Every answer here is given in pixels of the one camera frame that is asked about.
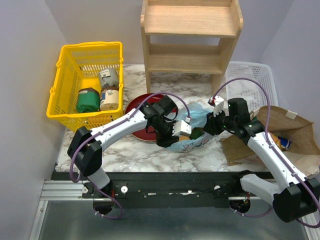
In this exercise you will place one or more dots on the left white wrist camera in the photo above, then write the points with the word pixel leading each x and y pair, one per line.
pixel 181 128

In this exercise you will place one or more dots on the green lime fruit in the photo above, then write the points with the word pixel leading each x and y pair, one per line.
pixel 196 133

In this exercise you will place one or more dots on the yellow plastic shopping basket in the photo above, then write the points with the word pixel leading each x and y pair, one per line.
pixel 78 67

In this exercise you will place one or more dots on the grey wrapped food package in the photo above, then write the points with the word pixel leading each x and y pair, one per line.
pixel 108 77

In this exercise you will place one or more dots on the aluminium frame profile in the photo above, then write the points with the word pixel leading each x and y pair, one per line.
pixel 53 190

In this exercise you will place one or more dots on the red round lacquer tray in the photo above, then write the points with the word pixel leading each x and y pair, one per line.
pixel 147 135

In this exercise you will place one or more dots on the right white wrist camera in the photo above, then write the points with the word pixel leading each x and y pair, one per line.
pixel 217 103

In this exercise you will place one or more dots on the white plastic mesh basket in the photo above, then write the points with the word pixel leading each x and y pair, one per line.
pixel 247 90

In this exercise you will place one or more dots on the green wrapped food package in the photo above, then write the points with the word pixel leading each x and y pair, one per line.
pixel 88 100

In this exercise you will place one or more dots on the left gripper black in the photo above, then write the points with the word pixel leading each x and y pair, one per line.
pixel 167 140

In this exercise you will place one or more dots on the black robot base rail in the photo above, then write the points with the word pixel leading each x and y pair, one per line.
pixel 137 190

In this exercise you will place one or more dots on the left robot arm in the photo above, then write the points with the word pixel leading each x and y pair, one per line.
pixel 87 146

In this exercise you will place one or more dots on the yellow snack bag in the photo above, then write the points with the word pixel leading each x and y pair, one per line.
pixel 276 140

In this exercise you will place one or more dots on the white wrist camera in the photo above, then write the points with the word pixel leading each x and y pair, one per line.
pixel 181 128
pixel 217 103

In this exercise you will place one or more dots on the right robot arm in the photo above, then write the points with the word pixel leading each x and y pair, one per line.
pixel 294 195

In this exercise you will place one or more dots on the brown paper grocery bag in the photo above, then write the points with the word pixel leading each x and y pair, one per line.
pixel 304 152

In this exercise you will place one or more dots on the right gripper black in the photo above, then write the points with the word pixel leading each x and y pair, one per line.
pixel 211 126

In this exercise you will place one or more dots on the beige wrapped food package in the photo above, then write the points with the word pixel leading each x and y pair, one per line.
pixel 109 98

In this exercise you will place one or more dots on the light blue plastic bag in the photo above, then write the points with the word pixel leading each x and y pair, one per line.
pixel 198 120

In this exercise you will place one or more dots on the orange fruit with leaf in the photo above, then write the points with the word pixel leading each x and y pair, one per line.
pixel 184 138

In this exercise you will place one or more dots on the blue drink can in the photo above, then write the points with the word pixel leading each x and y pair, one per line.
pixel 285 143

